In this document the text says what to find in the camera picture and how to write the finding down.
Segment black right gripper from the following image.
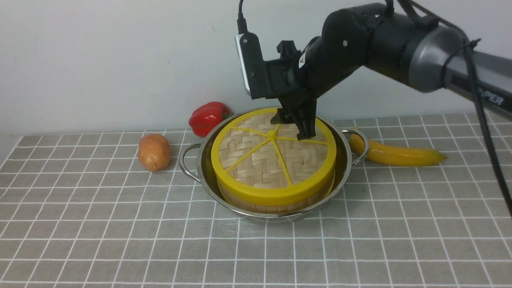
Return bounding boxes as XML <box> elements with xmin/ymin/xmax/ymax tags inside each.
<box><xmin>266</xmin><ymin>8</ymin><xmax>370</xmax><ymax>140</ymax></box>

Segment woven bamboo steamer lid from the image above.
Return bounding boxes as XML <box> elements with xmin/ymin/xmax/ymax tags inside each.
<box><xmin>211</xmin><ymin>108</ymin><xmax>337</xmax><ymax>188</ymax></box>

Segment yellow-rimmed bamboo steamer basket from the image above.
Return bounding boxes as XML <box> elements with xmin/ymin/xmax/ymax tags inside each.
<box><xmin>217</xmin><ymin>175</ymin><xmax>335</xmax><ymax>214</ymax></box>

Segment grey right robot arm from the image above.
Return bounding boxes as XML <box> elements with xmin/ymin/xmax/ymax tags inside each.
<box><xmin>271</xmin><ymin>0</ymin><xmax>511</xmax><ymax>140</ymax></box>

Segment red bell pepper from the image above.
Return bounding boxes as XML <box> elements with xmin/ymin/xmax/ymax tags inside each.
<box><xmin>188</xmin><ymin>101</ymin><xmax>232</xmax><ymax>138</ymax></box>

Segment yellow banana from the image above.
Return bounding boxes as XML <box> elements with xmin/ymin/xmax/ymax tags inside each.
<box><xmin>342</xmin><ymin>129</ymin><xmax>448</xmax><ymax>167</ymax></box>

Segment brown potato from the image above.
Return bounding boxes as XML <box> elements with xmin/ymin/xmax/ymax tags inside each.
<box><xmin>138</xmin><ymin>134</ymin><xmax>171</xmax><ymax>172</ymax></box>

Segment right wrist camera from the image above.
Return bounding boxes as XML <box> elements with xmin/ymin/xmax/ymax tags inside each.
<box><xmin>235</xmin><ymin>32</ymin><xmax>269</xmax><ymax>100</ymax></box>

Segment black right camera cable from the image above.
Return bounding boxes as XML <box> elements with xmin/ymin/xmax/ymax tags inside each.
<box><xmin>237</xmin><ymin>0</ymin><xmax>512</xmax><ymax>218</ymax></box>

